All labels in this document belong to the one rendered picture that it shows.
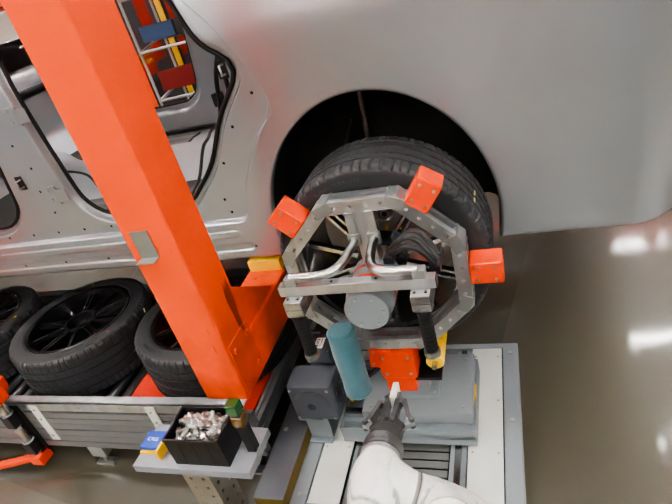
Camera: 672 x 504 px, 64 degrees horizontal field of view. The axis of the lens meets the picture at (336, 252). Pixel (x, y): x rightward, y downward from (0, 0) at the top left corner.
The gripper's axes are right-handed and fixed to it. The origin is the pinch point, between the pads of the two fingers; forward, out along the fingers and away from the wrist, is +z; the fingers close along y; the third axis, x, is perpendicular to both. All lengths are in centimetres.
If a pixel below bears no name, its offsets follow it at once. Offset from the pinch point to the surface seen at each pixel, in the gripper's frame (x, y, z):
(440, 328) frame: -2.4, -10.6, 31.2
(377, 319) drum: -15.5, 3.6, 12.9
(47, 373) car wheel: 10, 162, 51
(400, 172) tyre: -52, -8, 26
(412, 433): 45, 8, 47
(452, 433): 45, -7, 45
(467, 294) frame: -14.2, -20.4, 26.8
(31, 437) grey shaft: 37, 177, 45
